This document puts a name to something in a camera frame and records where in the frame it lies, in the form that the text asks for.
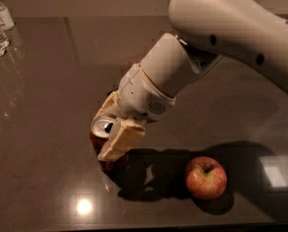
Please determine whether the red apple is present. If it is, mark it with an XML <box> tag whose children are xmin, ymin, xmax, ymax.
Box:
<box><xmin>185</xmin><ymin>157</ymin><xmax>227</xmax><ymax>200</ymax></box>

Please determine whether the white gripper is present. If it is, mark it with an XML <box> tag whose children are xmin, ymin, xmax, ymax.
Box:
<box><xmin>94</xmin><ymin>64</ymin><xmax>176</xmax><ymax>161</ymax></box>

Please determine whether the red coke can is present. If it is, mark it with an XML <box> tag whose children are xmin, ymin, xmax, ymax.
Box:
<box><xmin>90</xmin><ymin>115</ymin><xmax>129</xmax><ymax>173</ymax></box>

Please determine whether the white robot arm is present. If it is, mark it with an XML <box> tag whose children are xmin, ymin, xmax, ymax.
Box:
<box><xmin>91</xmin><ymin>0</ymin><xmax>288</xmax><ymax>161</ymax></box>

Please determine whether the clear water bottle white label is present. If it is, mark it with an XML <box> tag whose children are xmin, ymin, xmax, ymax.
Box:
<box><xmin>0</xmin><ymin>2</ymin><xmax>15</xmax><ymax>31</ymax></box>

